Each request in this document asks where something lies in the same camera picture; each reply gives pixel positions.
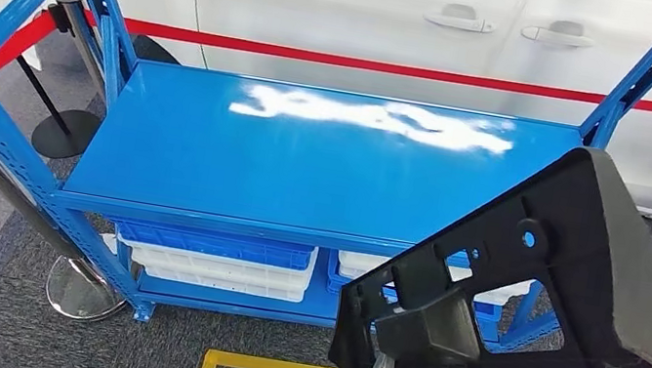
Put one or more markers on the blue plastic crate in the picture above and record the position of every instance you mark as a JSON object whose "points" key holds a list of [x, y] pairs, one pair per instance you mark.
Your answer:
{"points": [[211, 244], [333, 282]]}

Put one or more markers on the metal stanchion post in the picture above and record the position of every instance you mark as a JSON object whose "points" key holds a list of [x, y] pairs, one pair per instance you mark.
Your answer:
{"points": [[86, 295], [78, 32]]}

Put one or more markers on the red barrier belt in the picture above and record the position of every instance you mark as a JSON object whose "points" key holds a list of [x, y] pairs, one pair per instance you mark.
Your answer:
{"points": [[17, 45], [352, 61]]}

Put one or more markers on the blue metal shelf rack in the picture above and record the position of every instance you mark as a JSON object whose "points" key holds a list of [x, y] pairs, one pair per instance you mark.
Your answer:
{"points": [[238, 162]]}

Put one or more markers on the black plastic plate frame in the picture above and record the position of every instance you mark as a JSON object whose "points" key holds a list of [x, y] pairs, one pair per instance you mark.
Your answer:
{"points": [[611, 286]]}

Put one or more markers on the white plastic crate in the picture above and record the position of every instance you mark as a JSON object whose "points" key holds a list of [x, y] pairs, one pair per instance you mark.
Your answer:
{"points": [[218, 283], [221, 267], [359, 263]]}

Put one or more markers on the white car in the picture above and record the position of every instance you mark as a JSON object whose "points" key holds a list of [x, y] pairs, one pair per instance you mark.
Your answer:
{"points": [[328, 6]]}

